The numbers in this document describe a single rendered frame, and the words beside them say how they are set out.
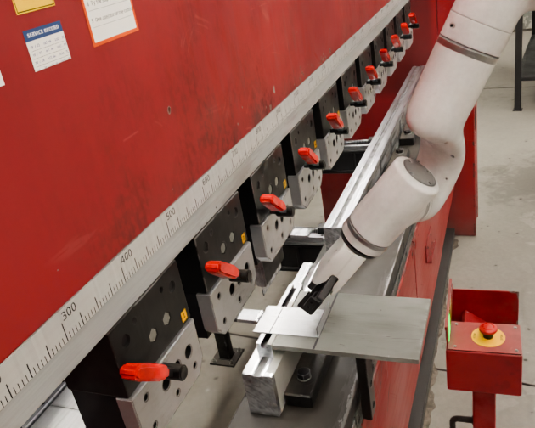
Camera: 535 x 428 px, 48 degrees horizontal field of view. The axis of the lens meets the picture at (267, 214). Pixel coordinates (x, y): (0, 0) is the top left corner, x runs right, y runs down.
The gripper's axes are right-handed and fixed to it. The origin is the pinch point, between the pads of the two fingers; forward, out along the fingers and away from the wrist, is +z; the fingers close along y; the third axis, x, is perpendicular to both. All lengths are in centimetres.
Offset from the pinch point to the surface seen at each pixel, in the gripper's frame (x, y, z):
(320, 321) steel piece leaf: 3.8, 2.1, 2.6
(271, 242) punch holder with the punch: -12.2, 5.9, -8.4
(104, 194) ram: -29, 42, -28
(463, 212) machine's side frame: 67, -216, 64
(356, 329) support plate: 9.9, 1.1, 0.1
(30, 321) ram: -26, 56, -24
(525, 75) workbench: 85, -440, 32
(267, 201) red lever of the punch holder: -16.4, 10.7, -17.8
